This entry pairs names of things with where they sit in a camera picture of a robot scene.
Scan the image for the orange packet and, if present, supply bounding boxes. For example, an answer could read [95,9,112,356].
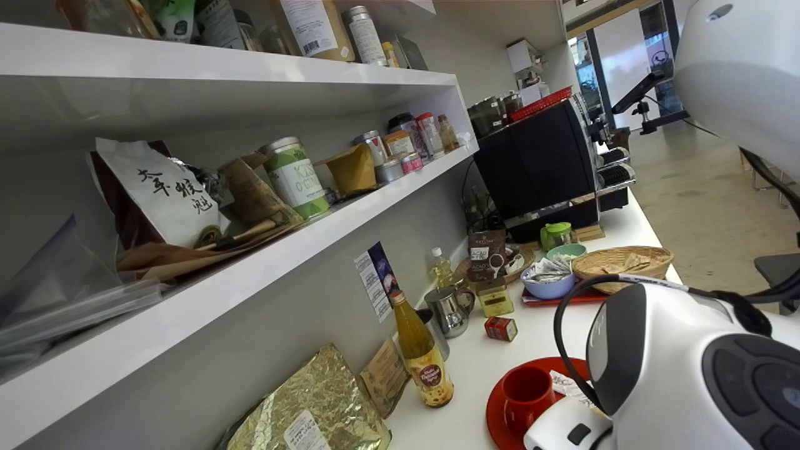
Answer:
[314,143,378,196]

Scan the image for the brown paper packet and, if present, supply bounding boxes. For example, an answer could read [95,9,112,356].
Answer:
[359,337,411,420]

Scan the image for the blue card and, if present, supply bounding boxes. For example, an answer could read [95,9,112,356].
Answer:
[367,241,401,302]

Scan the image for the small silver tin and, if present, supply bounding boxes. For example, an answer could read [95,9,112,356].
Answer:
[374,157,406,184]

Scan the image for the small oil bottle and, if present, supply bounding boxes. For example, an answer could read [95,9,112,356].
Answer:
[429,247,454,290]

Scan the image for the white paper note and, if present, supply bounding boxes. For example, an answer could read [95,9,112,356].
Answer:
[353,251,393,323]

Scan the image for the orange label tin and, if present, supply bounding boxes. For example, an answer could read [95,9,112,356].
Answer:
[382,129,417,159]

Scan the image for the tall silver tin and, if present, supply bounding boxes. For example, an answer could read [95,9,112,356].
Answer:
[352,130,389,167]

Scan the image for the brown coffee bag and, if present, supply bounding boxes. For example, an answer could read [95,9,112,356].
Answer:
[467,229,509,284]

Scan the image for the red lid white canister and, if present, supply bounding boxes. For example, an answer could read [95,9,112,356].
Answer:
[416,112,445,158]

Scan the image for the steel milk jug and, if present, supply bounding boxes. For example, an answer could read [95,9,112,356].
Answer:
[424,284,476,339]

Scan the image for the black lid jar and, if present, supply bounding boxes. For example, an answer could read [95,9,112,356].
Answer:
[387,112,430,161]

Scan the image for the amber bottle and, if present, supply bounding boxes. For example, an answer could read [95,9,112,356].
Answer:
[437,114,461,153]

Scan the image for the green label tin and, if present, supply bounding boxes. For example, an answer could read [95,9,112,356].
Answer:
[258,136,331,220]

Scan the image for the yellow tin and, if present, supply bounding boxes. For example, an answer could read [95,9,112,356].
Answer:
[474,277,515,319]

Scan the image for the flat wicker tray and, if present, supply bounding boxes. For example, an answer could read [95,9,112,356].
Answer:
[454,242,538,289]

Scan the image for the yellow syrup bottle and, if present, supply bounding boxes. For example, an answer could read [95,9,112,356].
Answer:
[389,290,456,409]

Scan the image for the small red tin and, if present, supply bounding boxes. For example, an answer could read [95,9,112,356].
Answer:
[484,316,519,343]

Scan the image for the crumpled brown paper bag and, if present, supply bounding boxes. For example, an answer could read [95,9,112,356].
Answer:
[217,153,305,229]

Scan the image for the red tray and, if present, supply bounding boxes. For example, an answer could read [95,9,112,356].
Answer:
[521,286,611,306]

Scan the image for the black espresso machine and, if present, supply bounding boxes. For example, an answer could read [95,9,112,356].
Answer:
[472,92,638,244]

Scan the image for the green lid jar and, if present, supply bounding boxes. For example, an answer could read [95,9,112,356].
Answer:
[539,221,574,253]

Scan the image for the wooden spoon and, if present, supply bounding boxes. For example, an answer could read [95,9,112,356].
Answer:
[196,218,279,252]

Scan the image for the heap of sachets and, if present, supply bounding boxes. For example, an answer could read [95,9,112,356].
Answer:
[527,256,574,283]

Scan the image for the blue bowl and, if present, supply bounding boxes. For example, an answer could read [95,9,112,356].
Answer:
[520,261,576,300]

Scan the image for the green bowl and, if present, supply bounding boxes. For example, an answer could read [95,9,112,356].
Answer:
[545,242,588,263]

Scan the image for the grey box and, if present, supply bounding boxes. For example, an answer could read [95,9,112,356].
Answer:
[394,34,429,71]

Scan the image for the red rack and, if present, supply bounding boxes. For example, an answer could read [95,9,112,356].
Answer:
[506,86,574,123]

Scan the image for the silver white canister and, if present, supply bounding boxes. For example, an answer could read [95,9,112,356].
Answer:
[342,6,389,66]

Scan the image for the gold foil bag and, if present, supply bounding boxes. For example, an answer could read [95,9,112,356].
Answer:
[216,343,393,450]

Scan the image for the white box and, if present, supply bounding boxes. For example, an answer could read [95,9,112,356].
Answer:
[506,38,542,73]

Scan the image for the red cup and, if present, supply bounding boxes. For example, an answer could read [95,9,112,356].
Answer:
[501,365,558,439]

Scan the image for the red saucer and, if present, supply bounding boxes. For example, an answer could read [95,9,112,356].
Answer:
[485,356,592,450]

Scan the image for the brown bag white label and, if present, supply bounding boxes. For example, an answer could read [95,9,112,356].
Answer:
[270,0,356,63]

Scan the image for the heap of brown packets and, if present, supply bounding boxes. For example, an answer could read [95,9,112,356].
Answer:
[599,252,652,274]

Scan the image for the white sachet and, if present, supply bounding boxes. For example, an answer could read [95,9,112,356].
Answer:
[549,369,596,408]

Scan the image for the wicker basket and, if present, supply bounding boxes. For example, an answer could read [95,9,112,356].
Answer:
[571,245,675,295]

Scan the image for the white tea bag black print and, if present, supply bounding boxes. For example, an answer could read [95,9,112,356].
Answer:
[87,137,231,251]

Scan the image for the flat brown paper bag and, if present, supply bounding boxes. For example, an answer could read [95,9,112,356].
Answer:
[116,219,302,283]

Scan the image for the dark bag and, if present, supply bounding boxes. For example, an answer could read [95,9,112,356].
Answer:
[193,0,248,50]

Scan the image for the green white bag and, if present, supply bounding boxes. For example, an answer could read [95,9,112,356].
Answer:
[146,0,198,44]

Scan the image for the clear plastic bags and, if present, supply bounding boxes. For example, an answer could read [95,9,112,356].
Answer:
[0,214,164,376]

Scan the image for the clear brown bag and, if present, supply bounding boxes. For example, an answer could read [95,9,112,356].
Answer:
[57,0,161,40]

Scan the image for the white wall shelf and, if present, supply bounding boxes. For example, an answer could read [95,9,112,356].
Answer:
[0,0,480,450]

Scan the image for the camera on mount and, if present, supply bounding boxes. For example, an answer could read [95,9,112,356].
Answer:
[611,59,692,136]

